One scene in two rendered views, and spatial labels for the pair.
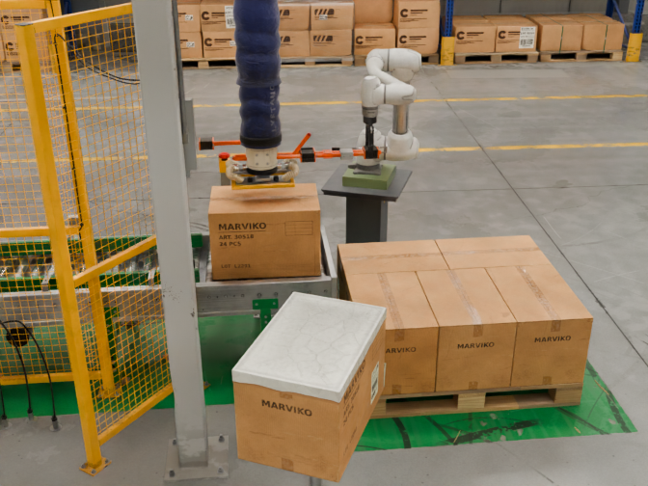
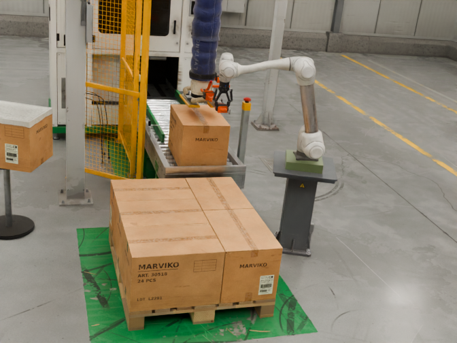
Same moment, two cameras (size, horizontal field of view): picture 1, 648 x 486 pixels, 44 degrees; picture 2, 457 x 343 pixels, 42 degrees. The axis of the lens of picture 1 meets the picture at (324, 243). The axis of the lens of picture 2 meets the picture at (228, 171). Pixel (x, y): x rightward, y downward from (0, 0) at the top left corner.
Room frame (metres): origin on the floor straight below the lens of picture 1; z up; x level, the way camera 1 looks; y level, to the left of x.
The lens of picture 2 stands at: (3.30, -4.56, 2.44)
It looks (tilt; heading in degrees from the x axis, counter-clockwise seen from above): 22 degrees down; 77
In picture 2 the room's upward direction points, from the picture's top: 6 degrees clockwise
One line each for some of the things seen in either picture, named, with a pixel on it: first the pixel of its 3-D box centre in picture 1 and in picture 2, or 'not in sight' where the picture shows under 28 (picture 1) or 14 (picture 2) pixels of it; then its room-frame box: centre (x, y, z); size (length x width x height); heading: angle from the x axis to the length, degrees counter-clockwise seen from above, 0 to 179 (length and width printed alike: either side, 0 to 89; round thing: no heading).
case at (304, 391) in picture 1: (314, 380); (5, 134); (2.58, 0.04, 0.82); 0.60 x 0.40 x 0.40; 161
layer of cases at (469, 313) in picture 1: (451, 309); (187, 235); (3.94, -0.72, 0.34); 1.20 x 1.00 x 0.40; 96
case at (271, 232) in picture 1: (265, 229); (197, 136); (4.14, 0.33, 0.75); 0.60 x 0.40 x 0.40; 94
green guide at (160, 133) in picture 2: (47, 285); (145, 112); (3.76, 1.47, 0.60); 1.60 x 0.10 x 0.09; 96
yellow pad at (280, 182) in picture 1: (262, 180); (189, 99); (4.04, 0.33, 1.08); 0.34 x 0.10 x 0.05; 97
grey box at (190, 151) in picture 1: (170, 134); (88, 22); (3.19, 0.63, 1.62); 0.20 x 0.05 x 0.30; 96
